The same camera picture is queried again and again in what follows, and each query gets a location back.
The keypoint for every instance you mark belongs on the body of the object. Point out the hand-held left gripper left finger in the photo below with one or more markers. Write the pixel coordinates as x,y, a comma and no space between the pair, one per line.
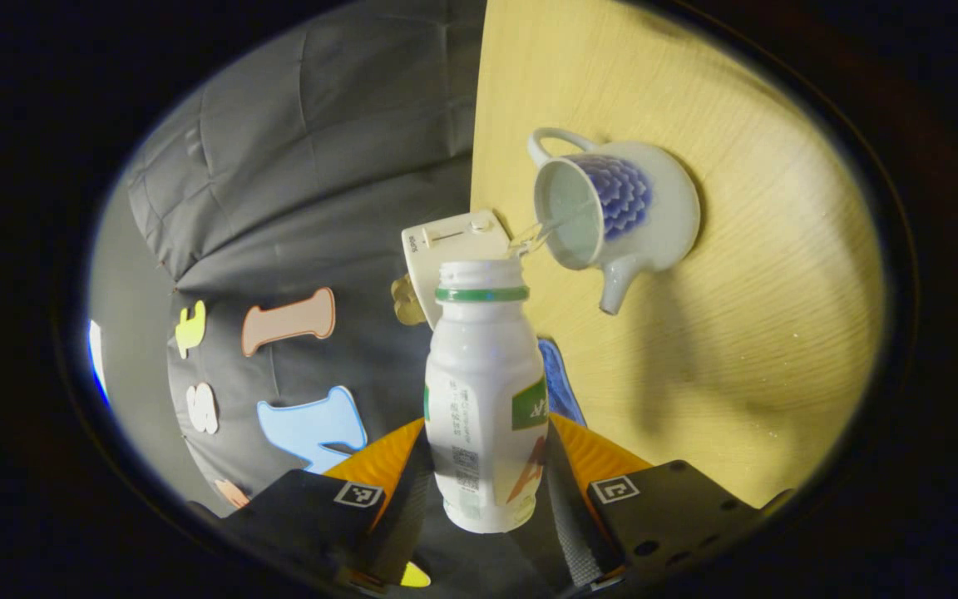
400,516

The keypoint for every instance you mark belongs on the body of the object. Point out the white blue-patterned teacup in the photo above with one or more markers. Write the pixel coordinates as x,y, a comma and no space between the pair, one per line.
662,208

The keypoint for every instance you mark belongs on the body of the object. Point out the white toaster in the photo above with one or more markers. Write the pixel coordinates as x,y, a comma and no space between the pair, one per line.
454,245

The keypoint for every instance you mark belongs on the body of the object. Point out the white plastic water bottle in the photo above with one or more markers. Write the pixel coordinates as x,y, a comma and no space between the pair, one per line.
483,374

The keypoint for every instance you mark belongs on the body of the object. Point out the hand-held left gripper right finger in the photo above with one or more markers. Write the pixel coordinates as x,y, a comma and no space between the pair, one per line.
566,516

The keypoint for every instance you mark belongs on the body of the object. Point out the brown toast slice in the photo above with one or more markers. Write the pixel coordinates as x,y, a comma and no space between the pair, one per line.
406,301

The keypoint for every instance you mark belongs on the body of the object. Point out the blue towel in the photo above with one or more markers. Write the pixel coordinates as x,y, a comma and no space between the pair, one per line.
560,383

